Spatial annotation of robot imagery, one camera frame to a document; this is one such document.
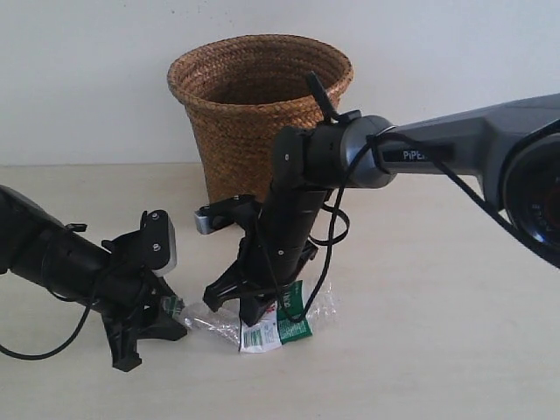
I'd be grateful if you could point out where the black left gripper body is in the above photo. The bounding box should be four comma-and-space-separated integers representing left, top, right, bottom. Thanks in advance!
87, 231, 162, 323

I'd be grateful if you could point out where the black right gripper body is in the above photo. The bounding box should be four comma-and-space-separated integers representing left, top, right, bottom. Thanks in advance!
241, 192, 318, 293

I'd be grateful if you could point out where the clear plastic bottle green label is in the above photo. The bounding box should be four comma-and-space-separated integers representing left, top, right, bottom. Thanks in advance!
163, 280, 336, 354

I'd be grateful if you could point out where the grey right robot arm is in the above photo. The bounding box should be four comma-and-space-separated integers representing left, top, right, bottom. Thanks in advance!
195, 94, 559, 325

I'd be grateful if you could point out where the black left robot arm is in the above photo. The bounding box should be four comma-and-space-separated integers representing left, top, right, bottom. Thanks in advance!
1, 185, 187, 372

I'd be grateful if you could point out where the brown woven wicker basket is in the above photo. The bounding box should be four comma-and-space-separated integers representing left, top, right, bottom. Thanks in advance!
166, 33, 354, 202

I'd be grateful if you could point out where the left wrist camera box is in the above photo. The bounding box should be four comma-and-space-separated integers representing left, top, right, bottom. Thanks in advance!
140, 209, 178, 277

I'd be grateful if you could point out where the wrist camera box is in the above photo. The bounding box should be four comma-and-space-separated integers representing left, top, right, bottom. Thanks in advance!
140, 209, 178, 277
194, 194, 261, 235

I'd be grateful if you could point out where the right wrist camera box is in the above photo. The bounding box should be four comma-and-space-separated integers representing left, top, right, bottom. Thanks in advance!
194, 194, 261, 235

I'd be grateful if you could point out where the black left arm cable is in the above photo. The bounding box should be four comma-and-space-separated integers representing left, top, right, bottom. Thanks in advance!
0, 222, 150, 362

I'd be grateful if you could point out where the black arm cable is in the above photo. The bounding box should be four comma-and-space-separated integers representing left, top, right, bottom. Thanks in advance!
248, 73, 560, 325
0, 222, 150, 362

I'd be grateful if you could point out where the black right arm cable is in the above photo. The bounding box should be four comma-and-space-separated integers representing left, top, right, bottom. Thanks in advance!
248, 73, 560, 325

